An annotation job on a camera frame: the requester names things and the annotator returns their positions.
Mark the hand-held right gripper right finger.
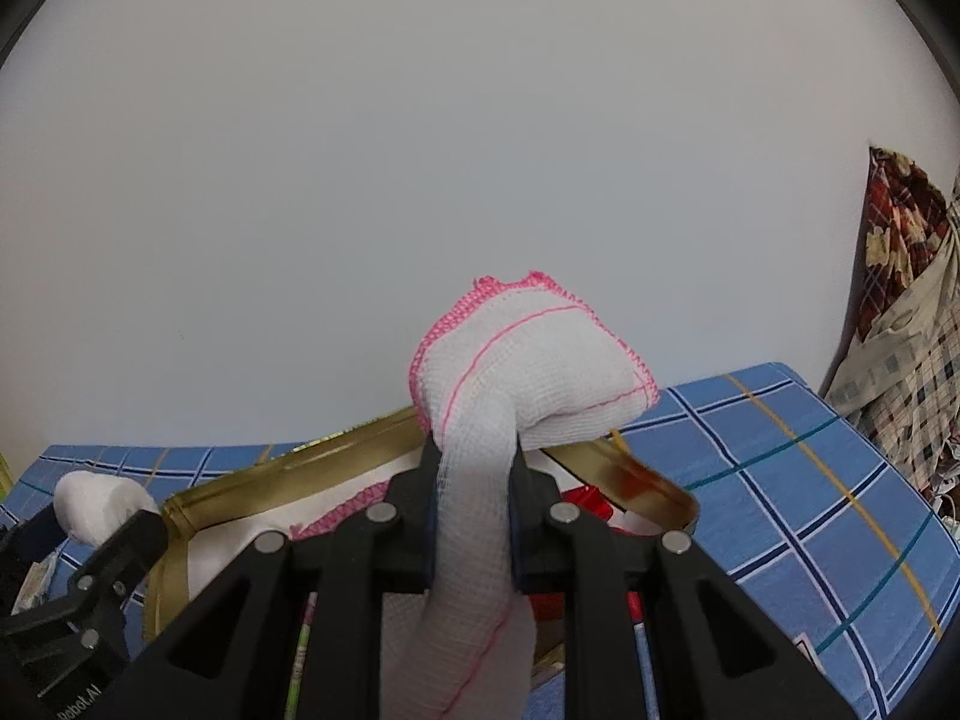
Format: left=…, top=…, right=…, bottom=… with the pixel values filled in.
left=506, top=439, right=856, bottom=720

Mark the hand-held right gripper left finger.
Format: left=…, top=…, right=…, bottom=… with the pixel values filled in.
left=139, top=439, right=443, bottom=720

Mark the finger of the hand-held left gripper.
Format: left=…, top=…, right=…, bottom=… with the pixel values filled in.
left=0, top=506, right=65, bottom=616
left=67, top=510, right=170, bottom=650

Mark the cotton swab pack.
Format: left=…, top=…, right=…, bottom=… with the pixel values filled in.
left=13, top=551, right=65, bottom=612

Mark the white towel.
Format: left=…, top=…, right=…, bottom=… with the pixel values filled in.
left=54, top=471, right=162, bottom=547

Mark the gold metal tin box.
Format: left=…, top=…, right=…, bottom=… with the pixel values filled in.
left=142, top=405, right=702, bottom=720

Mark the white gauze cloth pink edging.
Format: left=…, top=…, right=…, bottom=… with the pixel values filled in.
left=289, top=270, right=661, bottom=720

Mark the blue plaid bed sheet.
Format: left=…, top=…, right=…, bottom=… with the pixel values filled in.
left=0, top=362, right=950, bottom=720

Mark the beige checkered quilt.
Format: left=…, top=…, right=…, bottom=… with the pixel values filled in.
left=825, top=172, right=960, bottom=530

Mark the red floral patterned cloth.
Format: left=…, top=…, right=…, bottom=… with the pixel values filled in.
left=859, top=146, right=950, bottom=346

